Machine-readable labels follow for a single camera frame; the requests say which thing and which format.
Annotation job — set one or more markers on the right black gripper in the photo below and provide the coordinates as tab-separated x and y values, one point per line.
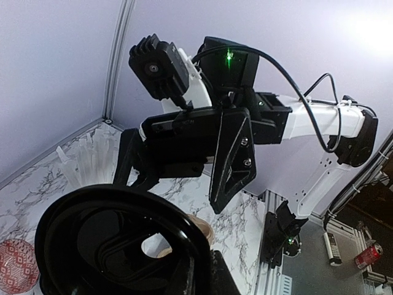
181	143

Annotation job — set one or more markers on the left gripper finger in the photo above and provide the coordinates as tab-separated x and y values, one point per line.
219	280

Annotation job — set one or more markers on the black coffee cup lid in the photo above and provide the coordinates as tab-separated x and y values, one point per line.
108	239

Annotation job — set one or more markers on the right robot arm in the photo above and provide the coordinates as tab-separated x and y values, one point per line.
219	105

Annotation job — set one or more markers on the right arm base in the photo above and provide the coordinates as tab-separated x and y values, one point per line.
280	226

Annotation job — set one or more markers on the brown cardboard cup carrier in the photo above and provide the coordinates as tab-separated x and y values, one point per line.
203	226

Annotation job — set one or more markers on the bundle of white straws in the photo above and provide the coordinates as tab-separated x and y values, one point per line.
93	162

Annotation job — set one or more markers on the red soda can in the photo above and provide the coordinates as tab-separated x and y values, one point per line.
369	256

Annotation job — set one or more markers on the right aluminium frame post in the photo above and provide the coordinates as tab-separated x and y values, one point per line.
115	59

